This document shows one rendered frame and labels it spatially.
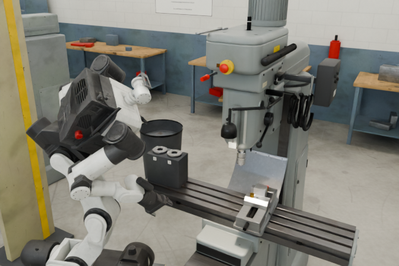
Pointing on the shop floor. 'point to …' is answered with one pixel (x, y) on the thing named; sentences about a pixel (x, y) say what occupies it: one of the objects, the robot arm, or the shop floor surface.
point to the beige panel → (19, 139)
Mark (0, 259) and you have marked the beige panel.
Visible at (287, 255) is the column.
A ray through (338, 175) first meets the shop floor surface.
